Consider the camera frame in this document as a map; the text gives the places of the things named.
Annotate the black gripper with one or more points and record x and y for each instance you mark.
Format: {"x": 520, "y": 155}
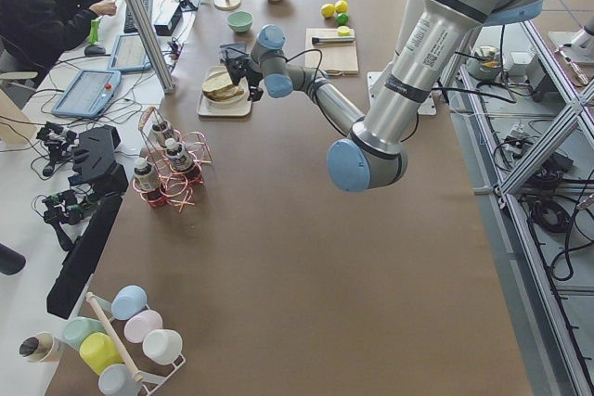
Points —
{"x": 245, "y": 70}

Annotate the white oval plate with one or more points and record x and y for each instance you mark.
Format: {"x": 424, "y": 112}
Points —
{"x": 220, "y": 88}

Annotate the bread slice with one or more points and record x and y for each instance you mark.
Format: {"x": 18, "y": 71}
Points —
{"x": 224, "y": 93}
{"x": 217, "y": 83}

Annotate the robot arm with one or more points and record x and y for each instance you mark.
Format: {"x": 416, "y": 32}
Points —
{"x": 370, "y": 153}

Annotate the cream rabbit tray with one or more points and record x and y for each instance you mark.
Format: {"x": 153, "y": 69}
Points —
{"x": 234, "y": 108}

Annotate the grey folded cloth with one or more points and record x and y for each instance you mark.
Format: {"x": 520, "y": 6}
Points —
{"x": 231, "y": 50}

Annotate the green bowl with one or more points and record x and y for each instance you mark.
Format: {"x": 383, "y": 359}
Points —
{"x": 240, "y": 21}

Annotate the yellow lemon near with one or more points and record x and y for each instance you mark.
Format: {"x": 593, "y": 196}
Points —
{"x": 327, "y": 11}

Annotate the yellow lemon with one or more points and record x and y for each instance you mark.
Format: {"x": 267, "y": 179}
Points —
{"x": 327, "y": 11}
{"x": 341, "y": 6}

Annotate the steel muddler black tip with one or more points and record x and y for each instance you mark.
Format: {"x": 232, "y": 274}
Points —
{"x": 332, "y": 40}

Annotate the yellow lemon far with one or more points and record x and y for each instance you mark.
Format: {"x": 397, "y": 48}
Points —
{"x": 341, "y": 6}

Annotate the green lime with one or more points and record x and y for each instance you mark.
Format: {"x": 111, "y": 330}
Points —
{"x": 342, "y": 19}

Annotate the tea bottle one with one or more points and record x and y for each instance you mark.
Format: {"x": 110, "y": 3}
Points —
{"x": 161, "y": 131}

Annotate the wooden cutting board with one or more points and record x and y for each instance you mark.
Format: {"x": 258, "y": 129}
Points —
{"x": 330, "y": 57}

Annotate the half lemon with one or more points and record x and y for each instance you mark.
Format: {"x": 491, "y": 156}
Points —
{"x": 344, "y": 31}

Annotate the blue teach pendant far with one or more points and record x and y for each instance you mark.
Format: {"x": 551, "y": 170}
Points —
{"x": 128, "y": 54}

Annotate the blue teach pendant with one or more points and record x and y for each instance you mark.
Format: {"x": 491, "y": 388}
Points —
{"x": 128, "y": 54}
{"x": 88, "y": 94}

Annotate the tea bottle two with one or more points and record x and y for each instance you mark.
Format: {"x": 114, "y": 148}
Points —
{"x": 179, "y": 158}

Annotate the tea bottle three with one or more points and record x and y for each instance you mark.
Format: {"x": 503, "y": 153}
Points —
{"x": 144, "y": 175}

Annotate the black computer mouse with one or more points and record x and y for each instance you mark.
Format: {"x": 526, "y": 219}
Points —
{"x": 94, "y": 50}

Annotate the blue teach pendant near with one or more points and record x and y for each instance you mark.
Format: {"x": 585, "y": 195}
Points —
{"x": 88, "y": 94}

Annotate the seated person dark jacket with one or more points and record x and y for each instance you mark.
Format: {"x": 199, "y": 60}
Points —
{"x": 37, "y": 32}

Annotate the blue cup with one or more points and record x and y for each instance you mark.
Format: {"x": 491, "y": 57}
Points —
{"x": 128, "y": 302}

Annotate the black long box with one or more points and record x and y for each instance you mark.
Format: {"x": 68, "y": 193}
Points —
{"x": 82, "y": 261}

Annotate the pink cup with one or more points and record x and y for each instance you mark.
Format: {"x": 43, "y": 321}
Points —
{"x": 141, "y": 324}

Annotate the white cup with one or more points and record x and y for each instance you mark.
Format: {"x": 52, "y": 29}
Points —
{"x": 162, "y": 346}

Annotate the mint green cup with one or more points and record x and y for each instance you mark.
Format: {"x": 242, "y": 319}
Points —
{"x": 78, "y": 329}

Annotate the yellow cup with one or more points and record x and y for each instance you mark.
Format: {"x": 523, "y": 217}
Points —
{"x": 98, "y": 351}

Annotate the white cup rack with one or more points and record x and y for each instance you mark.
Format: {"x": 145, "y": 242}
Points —
{"x": 152, "y": 376}

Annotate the grey cup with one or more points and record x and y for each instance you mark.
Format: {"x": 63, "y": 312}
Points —
{"x": 115, "y": 380}

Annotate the copper wire bottle rack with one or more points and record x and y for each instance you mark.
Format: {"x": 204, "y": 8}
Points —
{"x": 175, "y": 189}

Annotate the aluminium frame post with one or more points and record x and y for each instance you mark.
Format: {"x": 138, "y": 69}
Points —
{"x": 151, "y": 45}

